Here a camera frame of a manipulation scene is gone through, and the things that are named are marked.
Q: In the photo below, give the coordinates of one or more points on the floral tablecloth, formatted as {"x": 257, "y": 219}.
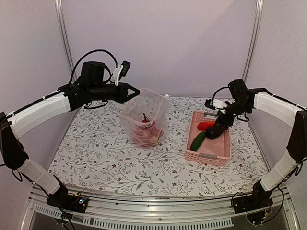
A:
{"x": 96, "y": 154}

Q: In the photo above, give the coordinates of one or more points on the pink perforated plastic basket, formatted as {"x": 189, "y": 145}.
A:
{"x": 214, "y": 152}

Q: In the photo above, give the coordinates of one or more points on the orange red mango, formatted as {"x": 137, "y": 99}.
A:
{"x": 205, "y": 125}

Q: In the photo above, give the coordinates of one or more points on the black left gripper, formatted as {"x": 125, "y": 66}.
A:
{"x": 122, "y": 95}

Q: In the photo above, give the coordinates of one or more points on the right aluminium frame post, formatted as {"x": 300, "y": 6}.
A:
{"x": 253, "y": 40}

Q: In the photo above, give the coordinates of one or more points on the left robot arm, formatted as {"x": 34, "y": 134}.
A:
{"x": 89, "y": 87}

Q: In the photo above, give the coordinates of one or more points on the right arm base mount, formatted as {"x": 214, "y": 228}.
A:
{"x": 251, "y": 202}

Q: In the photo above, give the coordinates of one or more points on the clear zip top bag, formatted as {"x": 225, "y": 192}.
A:
{"x": 155, "y": 107}

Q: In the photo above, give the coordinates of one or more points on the dark purple eggplant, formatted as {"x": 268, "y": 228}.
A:
{"x": 213, "y": 133}

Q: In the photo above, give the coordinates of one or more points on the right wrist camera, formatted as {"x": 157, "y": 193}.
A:
{"x": 215, "y": 104}

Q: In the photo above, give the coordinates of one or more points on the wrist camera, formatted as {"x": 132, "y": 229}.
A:
{"x": 215, "y": 104}
{"x": 119, "y": 72}

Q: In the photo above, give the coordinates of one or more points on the left aluminium frame post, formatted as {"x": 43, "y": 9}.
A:
{"x": 63, "y": 33}

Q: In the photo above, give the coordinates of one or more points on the aluminium front rail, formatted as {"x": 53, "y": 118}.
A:
{"x": 112, "y": 211}

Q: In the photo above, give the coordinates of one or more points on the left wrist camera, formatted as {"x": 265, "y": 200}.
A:
{"x": 119, "y": 72}

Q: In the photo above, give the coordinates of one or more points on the red lychee bunch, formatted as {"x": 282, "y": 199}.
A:
{"x": 147, "y": 135}

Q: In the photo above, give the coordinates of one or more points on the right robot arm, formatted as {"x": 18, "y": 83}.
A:
{"x": 285, "y": 128}

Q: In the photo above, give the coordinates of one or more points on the green cucumber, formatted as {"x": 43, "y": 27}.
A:
{"x": 198, "y": 140}

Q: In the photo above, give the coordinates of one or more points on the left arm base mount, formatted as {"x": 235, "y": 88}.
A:
{"x": 65, "y": 201}

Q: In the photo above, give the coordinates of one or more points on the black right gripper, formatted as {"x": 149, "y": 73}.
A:
{"x": 221, "y": 119}

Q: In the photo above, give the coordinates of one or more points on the aluminium frame post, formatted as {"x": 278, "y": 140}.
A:
{"x": 63, "y": 33}
{"x": 253, "y": 40}

